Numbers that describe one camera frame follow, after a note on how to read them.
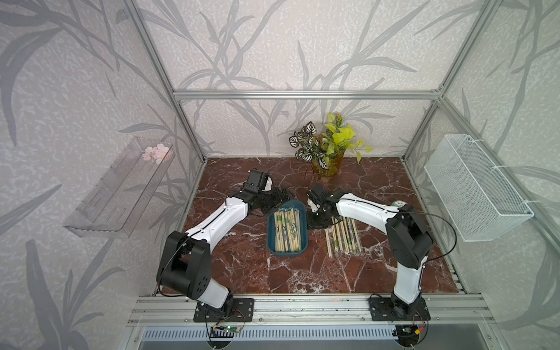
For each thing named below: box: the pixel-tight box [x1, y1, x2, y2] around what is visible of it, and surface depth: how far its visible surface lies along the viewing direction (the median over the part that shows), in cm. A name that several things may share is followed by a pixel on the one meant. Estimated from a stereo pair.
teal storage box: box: [266, 199, 309, 257], surface depth 88 cm
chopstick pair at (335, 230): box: [331, 223, 340, 255], surface depth 93 cm
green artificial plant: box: [288, 113, 374, 174], surface depth 98 cm
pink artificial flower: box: [142, 143, 174, 165], surface depth 77 cm
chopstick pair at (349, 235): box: [345, 218, 353, 254], surface depth 93 cm
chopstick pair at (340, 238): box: [336, 220, 344, 256], surface depth 91 cm
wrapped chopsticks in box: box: [274, 208, 302, 252], surface depth 93 cm
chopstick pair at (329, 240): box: [325, 226, 334, 259], surface depth 93 cm
